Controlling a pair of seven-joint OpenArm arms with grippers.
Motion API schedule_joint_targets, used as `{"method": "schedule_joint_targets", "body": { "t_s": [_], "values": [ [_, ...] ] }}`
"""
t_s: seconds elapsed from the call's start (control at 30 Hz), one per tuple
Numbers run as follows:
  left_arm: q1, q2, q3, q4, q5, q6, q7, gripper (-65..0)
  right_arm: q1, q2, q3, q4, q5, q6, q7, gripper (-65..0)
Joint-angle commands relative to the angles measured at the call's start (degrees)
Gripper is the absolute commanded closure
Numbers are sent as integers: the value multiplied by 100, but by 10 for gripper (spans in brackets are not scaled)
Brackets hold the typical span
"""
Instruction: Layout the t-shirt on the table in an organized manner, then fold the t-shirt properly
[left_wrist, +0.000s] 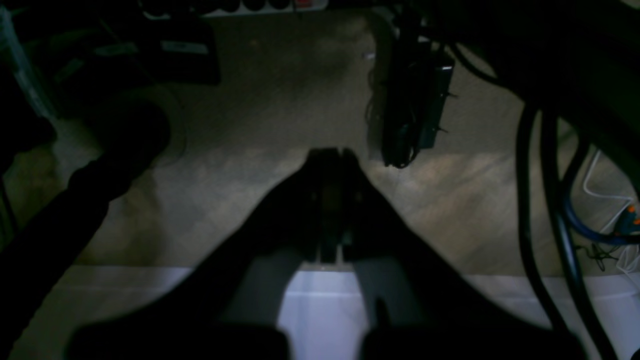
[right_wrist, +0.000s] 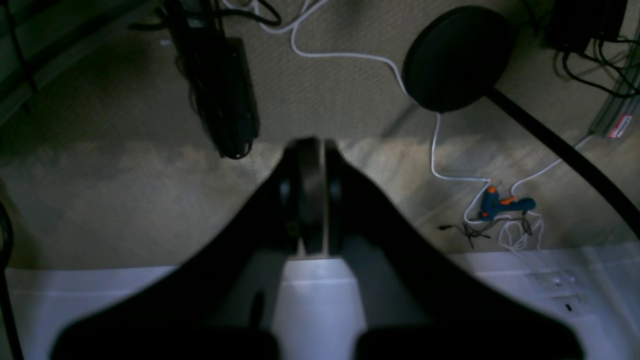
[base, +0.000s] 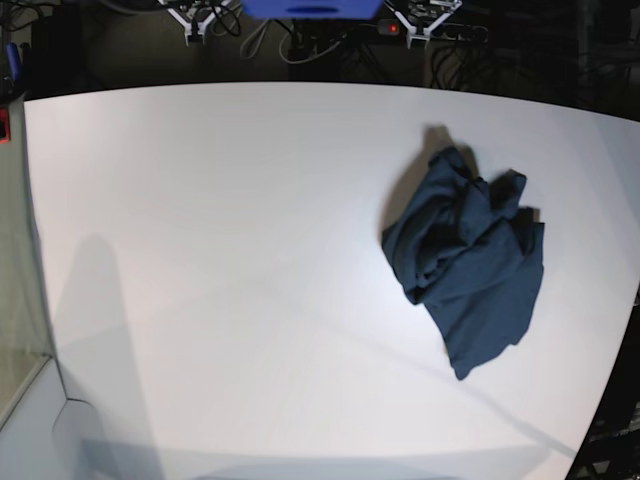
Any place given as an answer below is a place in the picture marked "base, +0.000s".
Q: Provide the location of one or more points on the dark blue t-shirt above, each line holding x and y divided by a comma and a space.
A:
472, 255

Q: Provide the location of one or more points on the blue handled tool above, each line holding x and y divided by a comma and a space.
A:
14, 61

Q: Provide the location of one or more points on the black power strip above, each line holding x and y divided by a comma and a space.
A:
453, 32

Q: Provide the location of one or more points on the blue plastic bin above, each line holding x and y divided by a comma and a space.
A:
312, 9

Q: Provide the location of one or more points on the red black clamp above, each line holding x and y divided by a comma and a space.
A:
5, 132

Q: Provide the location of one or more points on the white arm base bracket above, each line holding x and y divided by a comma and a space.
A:
421, 17
198, 18

